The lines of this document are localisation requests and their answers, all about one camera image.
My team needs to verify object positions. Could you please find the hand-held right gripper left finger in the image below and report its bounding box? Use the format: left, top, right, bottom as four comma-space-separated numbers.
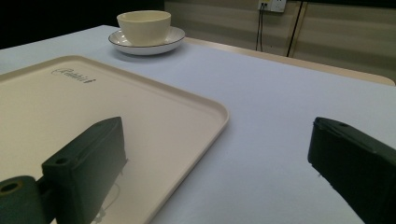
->
41, 116, 128, 224

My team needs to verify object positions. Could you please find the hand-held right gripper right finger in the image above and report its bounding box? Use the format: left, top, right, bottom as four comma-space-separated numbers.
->
307, 117, 396, 224

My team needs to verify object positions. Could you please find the cream ceramic bowl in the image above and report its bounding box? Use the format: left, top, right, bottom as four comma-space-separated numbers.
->
116, 9, 172, 48

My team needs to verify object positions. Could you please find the white dark-rimmed plate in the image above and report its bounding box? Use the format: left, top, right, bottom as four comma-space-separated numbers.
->
107, 25, 186, 57

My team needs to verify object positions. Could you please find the cream plastic tray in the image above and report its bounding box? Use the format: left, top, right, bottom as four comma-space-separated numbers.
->
0, 55, 231, 224

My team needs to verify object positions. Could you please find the white tablecloth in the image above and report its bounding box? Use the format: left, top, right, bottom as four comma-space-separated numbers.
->
0, 24, 396, 224

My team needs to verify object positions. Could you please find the black cable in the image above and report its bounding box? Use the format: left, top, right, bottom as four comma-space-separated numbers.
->
255, 3, 267, 52
286, 0, 304, 58

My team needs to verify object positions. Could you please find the white wall socket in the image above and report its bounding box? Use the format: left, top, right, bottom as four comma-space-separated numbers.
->
257, 0, 288, 14

